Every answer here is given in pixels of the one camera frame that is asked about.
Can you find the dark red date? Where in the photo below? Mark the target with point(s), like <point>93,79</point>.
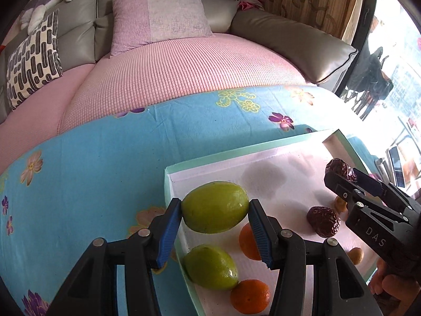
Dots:
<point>340,167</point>
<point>324,221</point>

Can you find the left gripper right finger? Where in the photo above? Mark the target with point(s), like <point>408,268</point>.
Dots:
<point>284,251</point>

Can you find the person right hand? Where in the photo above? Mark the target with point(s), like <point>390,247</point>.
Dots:
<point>403,289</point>

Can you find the white tray teal rim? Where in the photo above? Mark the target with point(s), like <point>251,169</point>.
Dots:
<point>286,176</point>

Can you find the pink grey cushion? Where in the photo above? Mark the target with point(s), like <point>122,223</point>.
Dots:
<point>141,22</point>

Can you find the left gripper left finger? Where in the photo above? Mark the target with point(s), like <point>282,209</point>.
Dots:
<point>147,250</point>

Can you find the black white patterned cushion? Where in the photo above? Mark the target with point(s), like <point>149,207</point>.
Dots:
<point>34,63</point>

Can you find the brown longan fruit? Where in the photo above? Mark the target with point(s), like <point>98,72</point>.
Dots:
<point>356,255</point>
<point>340,205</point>

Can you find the blue floral tablecloth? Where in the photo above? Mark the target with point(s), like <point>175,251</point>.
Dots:
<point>106,178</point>

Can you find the grey leather sofa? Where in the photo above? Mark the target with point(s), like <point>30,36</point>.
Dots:
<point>85,32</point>

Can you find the grey white plush cat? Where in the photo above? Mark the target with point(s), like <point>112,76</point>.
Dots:
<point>34,12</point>

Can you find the pink sofa cover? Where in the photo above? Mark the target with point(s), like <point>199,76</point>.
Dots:
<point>139,78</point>

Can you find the large orange tangerine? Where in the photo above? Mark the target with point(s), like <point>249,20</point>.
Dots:
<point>248,244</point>

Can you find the small orange tangerine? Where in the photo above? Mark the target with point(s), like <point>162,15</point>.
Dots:
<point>250,297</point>

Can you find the smartphone on stand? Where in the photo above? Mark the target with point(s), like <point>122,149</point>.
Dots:
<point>395,167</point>

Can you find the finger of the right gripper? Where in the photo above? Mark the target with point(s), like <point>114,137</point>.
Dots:
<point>368,180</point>
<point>342,185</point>

